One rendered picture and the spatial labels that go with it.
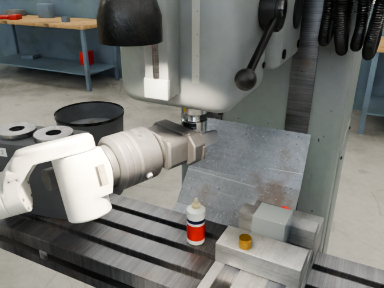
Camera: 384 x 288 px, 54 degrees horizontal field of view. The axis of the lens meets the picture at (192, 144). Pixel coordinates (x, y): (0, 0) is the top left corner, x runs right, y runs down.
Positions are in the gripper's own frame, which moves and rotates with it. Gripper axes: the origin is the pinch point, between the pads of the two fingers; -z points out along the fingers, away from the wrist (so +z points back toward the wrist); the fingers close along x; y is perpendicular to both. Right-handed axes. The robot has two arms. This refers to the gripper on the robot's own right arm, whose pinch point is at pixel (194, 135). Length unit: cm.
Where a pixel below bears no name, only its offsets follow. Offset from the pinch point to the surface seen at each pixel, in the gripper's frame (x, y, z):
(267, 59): -5.7, -13.2, -12.8
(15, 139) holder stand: 39.9, 8.0, 19.3
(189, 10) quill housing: -6.5, -22.6, 7.4
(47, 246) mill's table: 24.4, 28.3, 21.5
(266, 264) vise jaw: -19.4, 16.8, 1.6
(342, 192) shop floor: 56, 121, -207
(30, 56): 580, 93, -185
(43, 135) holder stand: 35.1, 7.0, 14.4
